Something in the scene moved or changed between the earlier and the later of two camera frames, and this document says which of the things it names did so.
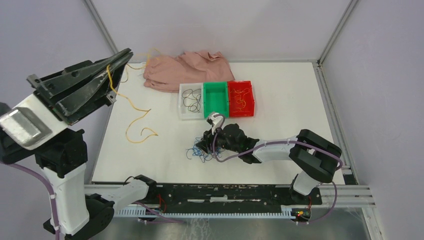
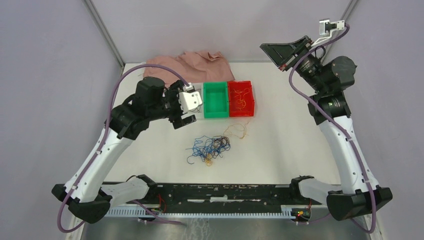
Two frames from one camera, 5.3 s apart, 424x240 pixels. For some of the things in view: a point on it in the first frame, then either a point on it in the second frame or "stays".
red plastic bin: x=241 y=98 stays
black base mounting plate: x=208 y=198 stays
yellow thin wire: x=241 y=100 stays
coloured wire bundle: x=195 y=151 stays
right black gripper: x=208 y=137 -> x=280 y=52
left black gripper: x=53 y=85 -> x=177 y=120
